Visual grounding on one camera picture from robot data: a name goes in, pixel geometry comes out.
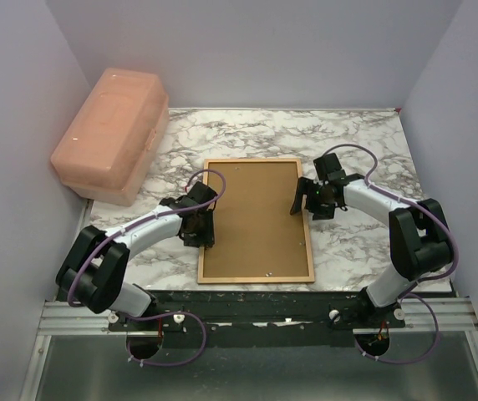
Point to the aluminium extrusion frame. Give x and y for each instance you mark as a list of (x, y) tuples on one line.
[(80, 357)]

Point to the pink translucent plastic storage box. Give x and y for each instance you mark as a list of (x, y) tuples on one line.
[(109, 147)]

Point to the brown fibreboard backing board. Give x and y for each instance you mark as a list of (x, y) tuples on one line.
[(255, 221)]

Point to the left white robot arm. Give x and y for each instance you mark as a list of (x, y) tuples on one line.
[(93, 272)]

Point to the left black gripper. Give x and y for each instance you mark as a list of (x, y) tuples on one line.
[(206, 237)]

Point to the black mounting base rail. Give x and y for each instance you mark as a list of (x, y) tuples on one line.
[(182, 319)]

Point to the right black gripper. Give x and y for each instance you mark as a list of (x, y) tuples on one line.
[(306, 187)]

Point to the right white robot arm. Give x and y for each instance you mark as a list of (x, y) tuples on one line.
[(419, 238)]

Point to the brown wooden picture frame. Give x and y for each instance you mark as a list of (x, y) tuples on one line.
[(255, 280)]

